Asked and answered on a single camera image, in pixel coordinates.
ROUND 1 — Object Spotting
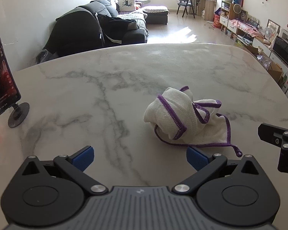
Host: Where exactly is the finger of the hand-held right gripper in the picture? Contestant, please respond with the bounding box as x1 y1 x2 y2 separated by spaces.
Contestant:
258 123 288 149

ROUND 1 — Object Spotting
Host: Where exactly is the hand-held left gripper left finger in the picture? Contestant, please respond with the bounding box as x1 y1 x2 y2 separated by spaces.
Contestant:
17 146 109 194

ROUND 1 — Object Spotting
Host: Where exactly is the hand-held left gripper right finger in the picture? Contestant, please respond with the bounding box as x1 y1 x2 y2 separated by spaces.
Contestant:
171 146 262 194

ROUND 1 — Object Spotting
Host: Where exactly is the white towel with purple edge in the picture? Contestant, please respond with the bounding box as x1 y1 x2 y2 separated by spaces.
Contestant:
144 86 243 158

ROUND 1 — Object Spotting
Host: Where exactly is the brown cardboard box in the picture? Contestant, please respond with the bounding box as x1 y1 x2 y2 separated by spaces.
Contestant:
266 62 284 82

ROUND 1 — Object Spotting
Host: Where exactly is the black round phone stand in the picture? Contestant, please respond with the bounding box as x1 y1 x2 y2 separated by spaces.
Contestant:
8 102 30 128

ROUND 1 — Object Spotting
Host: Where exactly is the black microwave oven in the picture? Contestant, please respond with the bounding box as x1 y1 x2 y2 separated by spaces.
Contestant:
272 35 288 69

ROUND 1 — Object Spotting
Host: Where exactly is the pink cloth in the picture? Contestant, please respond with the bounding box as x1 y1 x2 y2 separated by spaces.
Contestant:
230 19 264 37

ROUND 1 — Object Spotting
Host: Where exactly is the clear plastic bag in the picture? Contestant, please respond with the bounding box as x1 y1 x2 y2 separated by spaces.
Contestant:
36 49 56 64

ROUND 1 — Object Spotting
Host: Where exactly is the black smartphone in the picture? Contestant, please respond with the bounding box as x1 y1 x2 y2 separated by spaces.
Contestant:
0 36 22 117

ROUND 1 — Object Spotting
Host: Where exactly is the wooden shelf unit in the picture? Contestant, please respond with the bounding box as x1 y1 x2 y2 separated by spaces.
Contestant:
220 1 238 30

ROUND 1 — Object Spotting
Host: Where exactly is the large black garment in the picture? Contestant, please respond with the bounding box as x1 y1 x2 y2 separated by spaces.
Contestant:
43 11 103 58

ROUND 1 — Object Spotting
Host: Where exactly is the grey sofa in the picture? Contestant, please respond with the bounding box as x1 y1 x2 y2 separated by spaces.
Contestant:
42 0 170 58

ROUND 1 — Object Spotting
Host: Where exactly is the wooden desk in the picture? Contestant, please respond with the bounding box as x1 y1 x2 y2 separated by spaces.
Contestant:
195 0 218 21

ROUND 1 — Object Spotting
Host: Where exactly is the dark ottoman with patterned cover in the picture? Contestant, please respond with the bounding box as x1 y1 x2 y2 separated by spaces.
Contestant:
143 5 170 25

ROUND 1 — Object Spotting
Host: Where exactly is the patterned sofa blanket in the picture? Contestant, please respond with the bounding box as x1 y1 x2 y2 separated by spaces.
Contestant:
118 13 149 36

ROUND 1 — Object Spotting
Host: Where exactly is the dark wooden dining chair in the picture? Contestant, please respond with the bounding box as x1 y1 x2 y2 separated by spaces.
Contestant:
173 0 196 18

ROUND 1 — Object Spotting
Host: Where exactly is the white deer print pillow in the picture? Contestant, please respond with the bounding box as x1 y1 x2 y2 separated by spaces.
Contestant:
118 0 136 12

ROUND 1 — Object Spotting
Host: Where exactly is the black jacket with white cord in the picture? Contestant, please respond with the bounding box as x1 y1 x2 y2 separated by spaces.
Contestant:
97 13 138 42

